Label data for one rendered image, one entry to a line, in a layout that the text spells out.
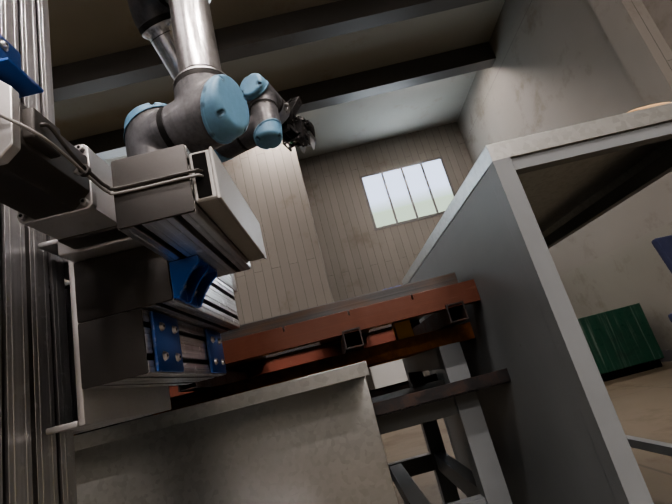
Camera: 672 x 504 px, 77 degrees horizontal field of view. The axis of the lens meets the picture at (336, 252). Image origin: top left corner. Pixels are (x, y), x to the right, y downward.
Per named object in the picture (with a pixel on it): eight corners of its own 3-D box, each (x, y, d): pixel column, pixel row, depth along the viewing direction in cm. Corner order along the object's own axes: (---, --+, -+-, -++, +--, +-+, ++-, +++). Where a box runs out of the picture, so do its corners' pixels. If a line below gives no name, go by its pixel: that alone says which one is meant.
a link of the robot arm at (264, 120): (255, 160, 115) (250, 128, 119) (290, 143, 111) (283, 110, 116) (237, 146, 108) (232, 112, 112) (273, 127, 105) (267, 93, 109)
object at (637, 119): (404, 288, 214) (401, 280, 215) (515, 260, 218) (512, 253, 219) (492, 161, 90) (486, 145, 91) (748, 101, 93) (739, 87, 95)
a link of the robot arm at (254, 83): (239, 103, 110) (235, 78, 113) (263, 125, 119) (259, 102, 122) (264, 89, 107) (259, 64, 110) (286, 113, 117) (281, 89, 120)
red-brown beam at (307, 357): (70, 424, 180) (69, 410, 182) (419, 335, 189) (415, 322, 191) (56, 426, 171) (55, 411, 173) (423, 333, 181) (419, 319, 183)
